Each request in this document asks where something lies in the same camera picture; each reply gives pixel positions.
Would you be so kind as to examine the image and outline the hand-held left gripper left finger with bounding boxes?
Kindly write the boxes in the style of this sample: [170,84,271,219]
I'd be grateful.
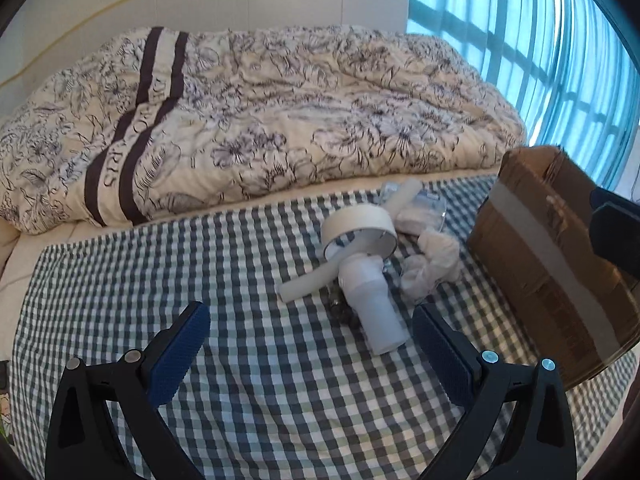
[45,301,212,480]

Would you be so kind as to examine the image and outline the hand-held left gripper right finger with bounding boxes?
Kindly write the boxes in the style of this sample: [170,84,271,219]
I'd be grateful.
[411,302,578,480]

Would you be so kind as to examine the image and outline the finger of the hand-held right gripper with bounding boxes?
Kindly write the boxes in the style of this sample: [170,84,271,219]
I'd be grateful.
[589,186,640,213]
[590,201,640,281]

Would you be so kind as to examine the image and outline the white plastic pipe fitting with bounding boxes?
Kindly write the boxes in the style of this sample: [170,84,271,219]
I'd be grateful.
[337,252,411,356]

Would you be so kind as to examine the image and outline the brown cardboard box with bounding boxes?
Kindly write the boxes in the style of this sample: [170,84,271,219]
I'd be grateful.
[467,145,640,391]

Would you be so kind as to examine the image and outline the clear bottle with blue label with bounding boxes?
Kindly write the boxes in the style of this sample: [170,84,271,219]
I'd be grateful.
[395,192,447,235]

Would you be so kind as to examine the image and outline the checkered bed sheet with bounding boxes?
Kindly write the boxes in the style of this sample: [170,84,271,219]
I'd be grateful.
[10,175,638,480]

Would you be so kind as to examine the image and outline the crumpled plastic bag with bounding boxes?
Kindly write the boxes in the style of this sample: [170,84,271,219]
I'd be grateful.
[399,226,462,306]

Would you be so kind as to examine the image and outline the metal keys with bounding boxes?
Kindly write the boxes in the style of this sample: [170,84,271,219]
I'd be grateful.
[324,282,362,322]

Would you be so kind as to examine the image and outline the white foam strip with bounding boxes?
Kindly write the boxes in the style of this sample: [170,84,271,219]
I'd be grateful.
[278,257,346,304]

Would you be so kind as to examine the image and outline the white tape roll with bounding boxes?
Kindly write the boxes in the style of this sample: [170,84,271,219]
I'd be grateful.
[320,206,399,261]

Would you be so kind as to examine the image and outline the white foam tube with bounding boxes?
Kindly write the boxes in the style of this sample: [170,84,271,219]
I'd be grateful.
[382,177,423,218]

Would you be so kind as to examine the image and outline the blue window curtain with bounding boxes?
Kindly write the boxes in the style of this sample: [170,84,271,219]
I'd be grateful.
[406,0,640,196]

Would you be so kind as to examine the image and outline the floral quilt with dark stripes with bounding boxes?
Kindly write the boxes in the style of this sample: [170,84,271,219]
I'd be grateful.
[0,24,528,236]

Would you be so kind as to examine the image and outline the white headboard with gold trim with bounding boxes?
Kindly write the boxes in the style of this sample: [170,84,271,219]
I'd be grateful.
[0,0,411,91]

